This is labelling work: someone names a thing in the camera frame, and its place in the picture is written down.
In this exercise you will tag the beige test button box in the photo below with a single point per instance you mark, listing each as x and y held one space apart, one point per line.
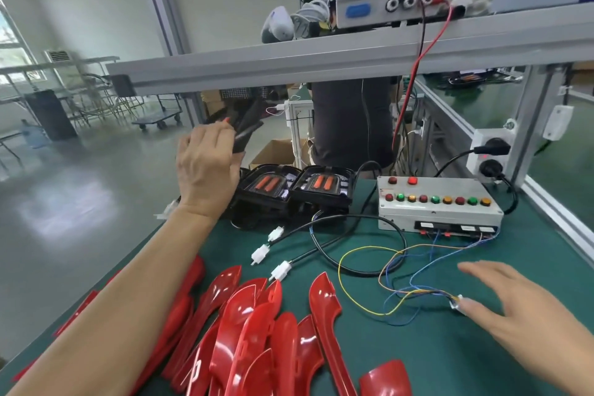
436 215

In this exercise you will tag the person's left forearm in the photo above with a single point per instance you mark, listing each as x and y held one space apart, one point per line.
121 317

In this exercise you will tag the water bottle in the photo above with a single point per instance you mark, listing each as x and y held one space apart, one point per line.
32 136

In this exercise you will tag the aluminium workstation frame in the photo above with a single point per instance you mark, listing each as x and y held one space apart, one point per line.
325 57

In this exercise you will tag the white switch box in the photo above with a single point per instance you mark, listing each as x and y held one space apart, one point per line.
557 122

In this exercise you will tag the person's right hand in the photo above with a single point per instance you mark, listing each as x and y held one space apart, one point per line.
529 317

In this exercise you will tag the white air conditioner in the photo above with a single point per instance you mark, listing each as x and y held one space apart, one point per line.
58 54

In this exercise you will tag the white power strip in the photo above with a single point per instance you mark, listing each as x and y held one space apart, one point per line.
478 142

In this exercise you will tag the white metal stand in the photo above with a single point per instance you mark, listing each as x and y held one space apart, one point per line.
297 117

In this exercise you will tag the white cloth bundle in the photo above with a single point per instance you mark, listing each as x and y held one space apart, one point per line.
278 24

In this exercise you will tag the window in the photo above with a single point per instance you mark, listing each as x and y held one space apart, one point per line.
11 48

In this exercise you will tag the pile of black lamp housings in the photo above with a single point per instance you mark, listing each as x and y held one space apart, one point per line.
269 189

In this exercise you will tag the flat platform trolley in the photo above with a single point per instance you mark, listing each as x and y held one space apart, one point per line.
158 118

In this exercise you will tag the black tail light assembly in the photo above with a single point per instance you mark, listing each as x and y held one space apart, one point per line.
249 117

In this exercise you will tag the low open cardboard carton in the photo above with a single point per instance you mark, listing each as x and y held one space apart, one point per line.
271 152

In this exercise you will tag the pile of red lens covers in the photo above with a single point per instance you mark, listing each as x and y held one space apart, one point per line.
251 335

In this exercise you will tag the person's left hand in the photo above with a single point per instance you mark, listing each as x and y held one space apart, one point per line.
209 173

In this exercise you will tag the black bin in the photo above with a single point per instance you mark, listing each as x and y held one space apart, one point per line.
51 114

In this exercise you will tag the group of metal chairs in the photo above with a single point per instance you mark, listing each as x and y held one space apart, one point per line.
83 89

